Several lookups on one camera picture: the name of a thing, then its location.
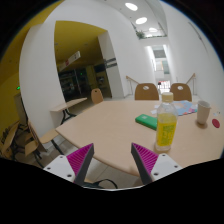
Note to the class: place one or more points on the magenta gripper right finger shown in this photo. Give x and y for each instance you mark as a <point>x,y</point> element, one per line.
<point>152,166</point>

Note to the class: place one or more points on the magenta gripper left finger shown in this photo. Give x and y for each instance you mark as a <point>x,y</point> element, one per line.
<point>74,166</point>

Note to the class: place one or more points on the green box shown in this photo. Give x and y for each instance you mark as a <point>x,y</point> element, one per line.
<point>148,121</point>

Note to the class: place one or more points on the wooden chair near left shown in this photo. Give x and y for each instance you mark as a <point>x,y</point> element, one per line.
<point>34,141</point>

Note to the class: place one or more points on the round wooden table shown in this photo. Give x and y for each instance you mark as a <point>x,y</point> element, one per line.
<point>111,127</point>

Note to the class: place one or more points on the small side table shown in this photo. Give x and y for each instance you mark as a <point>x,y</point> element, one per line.
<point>64,108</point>

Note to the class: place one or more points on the clear bottle yellow label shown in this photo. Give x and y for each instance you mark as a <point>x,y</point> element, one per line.
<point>167,117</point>

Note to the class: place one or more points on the colourful printed paper sheet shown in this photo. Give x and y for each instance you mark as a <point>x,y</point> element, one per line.
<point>176,108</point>

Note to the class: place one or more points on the small wooden chair far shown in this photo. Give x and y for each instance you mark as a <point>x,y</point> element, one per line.
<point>96,96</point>

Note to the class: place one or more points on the wooden chair left back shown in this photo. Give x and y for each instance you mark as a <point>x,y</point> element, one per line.
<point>146,91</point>

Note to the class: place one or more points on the wooden chair right back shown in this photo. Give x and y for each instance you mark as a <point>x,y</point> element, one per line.
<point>181,91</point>

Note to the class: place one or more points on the white paper cup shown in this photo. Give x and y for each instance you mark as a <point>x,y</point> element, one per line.
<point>203,112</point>

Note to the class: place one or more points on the red round coaster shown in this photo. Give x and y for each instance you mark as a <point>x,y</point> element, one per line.
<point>216,123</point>

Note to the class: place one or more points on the hanging white red sign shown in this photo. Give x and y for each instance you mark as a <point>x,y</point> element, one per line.
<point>69,61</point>

